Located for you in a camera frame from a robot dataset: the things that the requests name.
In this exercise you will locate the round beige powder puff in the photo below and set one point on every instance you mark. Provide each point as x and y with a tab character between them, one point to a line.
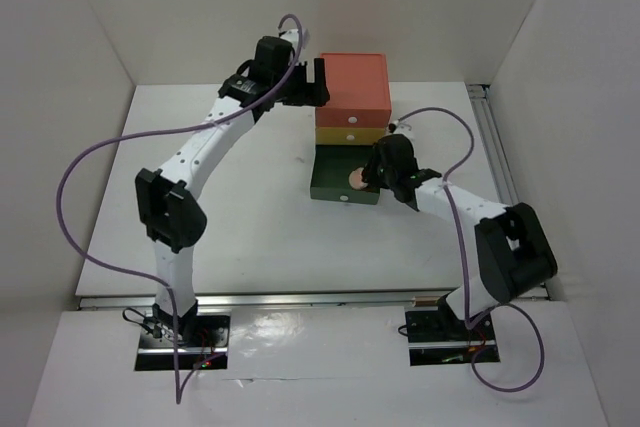
356	180

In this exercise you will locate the aluminium front rail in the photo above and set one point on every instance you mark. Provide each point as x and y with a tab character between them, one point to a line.
305	299

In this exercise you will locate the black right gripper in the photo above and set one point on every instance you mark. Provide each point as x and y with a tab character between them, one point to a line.
369	173

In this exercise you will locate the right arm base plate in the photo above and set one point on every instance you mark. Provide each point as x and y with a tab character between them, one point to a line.
432	340

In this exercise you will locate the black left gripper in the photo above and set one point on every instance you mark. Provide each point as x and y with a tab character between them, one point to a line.
310	93

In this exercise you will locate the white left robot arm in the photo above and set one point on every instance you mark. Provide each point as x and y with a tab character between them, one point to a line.
167	198

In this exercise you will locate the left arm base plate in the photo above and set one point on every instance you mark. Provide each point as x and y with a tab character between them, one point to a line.
207	346

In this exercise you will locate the coral three-tier drawer organizer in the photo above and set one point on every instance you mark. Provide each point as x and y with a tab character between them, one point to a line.
359	108

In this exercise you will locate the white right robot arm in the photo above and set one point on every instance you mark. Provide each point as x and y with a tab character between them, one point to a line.
504	250

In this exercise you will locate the dark green bottom drawer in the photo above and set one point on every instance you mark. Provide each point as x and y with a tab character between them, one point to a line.
330	174

